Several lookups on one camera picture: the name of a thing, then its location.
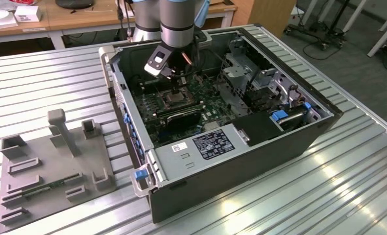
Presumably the blue case latch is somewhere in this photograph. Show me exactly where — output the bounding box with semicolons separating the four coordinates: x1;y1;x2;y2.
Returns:
132;169;148;182

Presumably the black wheeled stand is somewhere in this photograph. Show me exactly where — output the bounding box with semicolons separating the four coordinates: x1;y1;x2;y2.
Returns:
282;0;351;51

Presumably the CPU socket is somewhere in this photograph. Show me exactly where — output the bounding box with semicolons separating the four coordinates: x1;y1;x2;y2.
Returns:
158;86;198;110

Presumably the black plastic shroud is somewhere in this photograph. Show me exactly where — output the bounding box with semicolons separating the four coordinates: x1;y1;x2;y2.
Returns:
231;113;287;147

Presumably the grey parts rack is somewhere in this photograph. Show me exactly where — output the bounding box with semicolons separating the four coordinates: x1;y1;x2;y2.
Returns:
0;109;116;233

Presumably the grey metal drive cage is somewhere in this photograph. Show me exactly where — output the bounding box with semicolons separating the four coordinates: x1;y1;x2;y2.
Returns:
216;38;258;110

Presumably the green RAM stick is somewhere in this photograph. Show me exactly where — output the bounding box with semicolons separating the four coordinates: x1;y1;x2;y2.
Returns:
156;107;200;119
20;178;67;197
154;104;202;116

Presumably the silver CPU plate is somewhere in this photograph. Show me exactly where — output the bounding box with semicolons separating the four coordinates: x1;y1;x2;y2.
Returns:
166;93;187;105

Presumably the small silver heatsink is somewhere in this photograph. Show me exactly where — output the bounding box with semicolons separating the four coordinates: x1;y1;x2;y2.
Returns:
203;121;222;131

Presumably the blue disk carrier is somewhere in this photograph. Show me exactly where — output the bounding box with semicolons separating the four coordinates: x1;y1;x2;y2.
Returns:
267;109;304;132

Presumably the black graphics card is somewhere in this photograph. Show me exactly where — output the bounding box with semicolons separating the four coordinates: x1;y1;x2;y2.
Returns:
159;109;210;134

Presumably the black open PC case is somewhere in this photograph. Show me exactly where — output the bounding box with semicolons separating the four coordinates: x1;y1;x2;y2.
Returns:
97;23;344;225

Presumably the silver metal bracket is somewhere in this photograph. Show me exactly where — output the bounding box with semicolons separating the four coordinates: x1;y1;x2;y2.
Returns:
255;68;307;110

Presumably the metal socket cover frame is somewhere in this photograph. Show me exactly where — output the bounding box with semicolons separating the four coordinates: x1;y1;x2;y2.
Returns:
159;87;196;110

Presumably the wooden cabinet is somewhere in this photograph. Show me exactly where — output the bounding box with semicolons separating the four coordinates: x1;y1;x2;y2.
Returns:
247;0;298;40

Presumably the white cardboard box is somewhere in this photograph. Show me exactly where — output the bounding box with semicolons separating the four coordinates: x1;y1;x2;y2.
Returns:
13;5;44;23

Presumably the green motherboard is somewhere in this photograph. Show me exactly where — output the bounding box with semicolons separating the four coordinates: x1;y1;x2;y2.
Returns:
129;73;247;145

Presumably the black round object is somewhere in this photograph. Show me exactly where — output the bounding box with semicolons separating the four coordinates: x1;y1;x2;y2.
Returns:
55;0;96;9

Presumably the grey power supply unit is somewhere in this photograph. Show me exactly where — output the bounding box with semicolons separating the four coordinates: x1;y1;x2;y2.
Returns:
147;122;252;190

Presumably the white table frame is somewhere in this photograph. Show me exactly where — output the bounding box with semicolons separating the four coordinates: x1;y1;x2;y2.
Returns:
296;0;368;34
364;0;387;59

